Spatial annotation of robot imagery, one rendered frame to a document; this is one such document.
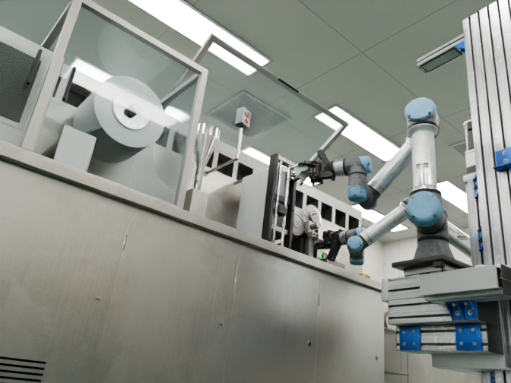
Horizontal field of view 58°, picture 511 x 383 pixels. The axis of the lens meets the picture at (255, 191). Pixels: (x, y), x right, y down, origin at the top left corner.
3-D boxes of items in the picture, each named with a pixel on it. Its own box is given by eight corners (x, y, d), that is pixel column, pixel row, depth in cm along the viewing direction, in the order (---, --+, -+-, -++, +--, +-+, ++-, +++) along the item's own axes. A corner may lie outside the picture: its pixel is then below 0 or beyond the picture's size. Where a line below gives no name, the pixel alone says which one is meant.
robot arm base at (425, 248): (463, 267, 173) (461, 242, 176) (439, 257, 165) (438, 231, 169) (428, 272, 184) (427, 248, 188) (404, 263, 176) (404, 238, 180)
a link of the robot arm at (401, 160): (428, 122, 205) (353, 203, 206) (423, 109, 196) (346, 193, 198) (449, 134, 198) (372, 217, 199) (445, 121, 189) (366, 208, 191)
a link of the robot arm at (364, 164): (368, 169, 185) (368, 150, 188) (341, 172, 190) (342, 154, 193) (373, 178, 191) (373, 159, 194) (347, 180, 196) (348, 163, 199)
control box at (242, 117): (244, 121, 244) (246, 106, 248) (234, 124, 247) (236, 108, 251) (252, 128, 249) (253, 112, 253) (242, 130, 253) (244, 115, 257)
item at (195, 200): (182, 238, 207) (201, 130, 230) (166, 242, 217) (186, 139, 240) (207, 246, 215) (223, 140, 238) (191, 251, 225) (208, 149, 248)
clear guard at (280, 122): (212, 40, 236) (212, 39, 236) (162, 113, 256) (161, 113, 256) (344, 125, 296) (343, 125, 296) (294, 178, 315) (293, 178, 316)
